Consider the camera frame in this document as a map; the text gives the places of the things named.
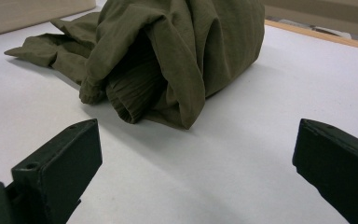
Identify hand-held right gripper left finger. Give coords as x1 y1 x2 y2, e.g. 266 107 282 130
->
10 118 103 224

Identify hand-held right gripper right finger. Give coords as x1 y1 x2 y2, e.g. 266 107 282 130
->
292 118 358 224

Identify olive green garment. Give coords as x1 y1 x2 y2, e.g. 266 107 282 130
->
3 0 266 131

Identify wooden table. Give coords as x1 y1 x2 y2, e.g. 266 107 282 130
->
264 19 358 53

